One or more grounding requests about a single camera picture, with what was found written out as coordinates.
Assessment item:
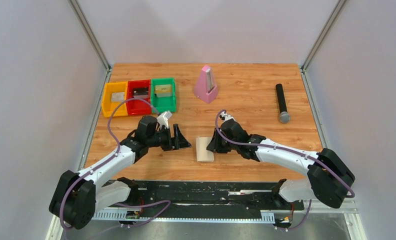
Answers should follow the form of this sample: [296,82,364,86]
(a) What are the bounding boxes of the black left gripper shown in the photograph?
[147,124,192,152]

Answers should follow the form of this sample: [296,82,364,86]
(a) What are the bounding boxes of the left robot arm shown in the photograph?
[48,112,192,230]

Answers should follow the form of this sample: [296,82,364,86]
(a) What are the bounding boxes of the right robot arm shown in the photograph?
[206,118,355,209]

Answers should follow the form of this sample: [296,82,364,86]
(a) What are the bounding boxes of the gold card stack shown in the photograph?
[154,84,173,98]

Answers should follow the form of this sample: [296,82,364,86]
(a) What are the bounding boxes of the black card stack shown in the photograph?
[132,87,150,99]

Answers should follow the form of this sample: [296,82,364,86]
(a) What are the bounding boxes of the silver card stack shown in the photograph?
[110,92,125,103]

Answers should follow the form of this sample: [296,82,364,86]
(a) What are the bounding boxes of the green plastic bin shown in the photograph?
[150,77,177,113]

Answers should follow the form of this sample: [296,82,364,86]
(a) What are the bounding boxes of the pink metronome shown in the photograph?
[193,65,219,104]

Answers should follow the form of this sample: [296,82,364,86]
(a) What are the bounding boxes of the red plastic bin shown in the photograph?
[125,79,152,116]

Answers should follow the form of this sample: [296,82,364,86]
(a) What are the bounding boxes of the black silver microphone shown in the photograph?
[275,83,291,124]

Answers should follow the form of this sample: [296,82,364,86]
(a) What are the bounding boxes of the yellow plastic bin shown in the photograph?
[101,81,128,118]

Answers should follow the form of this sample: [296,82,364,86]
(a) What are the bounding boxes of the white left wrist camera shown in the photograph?
[156,110,173,129]

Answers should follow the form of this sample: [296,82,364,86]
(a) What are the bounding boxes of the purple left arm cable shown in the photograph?
[58,98,171,231]

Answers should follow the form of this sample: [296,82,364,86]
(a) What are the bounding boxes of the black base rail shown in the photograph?
[57,180,360,223]

